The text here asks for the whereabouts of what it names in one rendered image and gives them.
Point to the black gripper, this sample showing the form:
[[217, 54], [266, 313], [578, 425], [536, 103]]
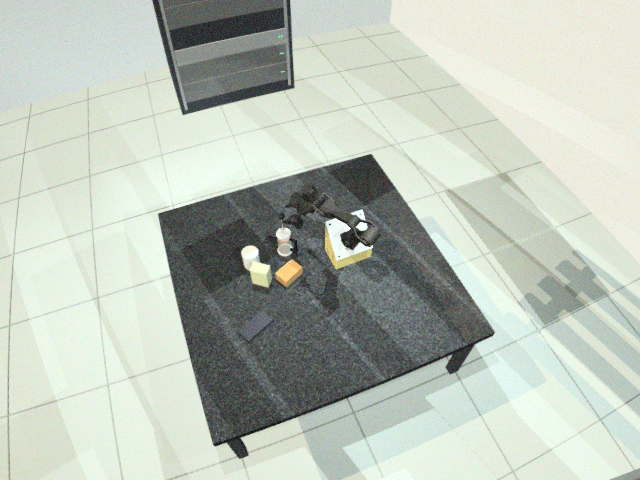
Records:
[[296, 219]]

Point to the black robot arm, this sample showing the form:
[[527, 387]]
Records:
[[328, 208]]

